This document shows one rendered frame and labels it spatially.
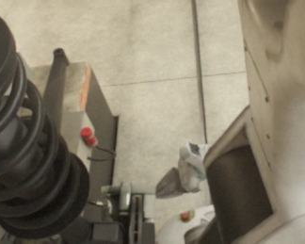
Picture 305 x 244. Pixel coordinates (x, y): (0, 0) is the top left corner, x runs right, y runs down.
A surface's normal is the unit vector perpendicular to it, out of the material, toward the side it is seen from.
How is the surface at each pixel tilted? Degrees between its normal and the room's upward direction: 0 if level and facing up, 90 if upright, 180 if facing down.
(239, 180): 25
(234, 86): 0
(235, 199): 35
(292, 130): 97
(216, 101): 0
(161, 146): 0
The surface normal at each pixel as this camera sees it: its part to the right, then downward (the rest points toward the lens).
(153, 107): -0.15, -0.58
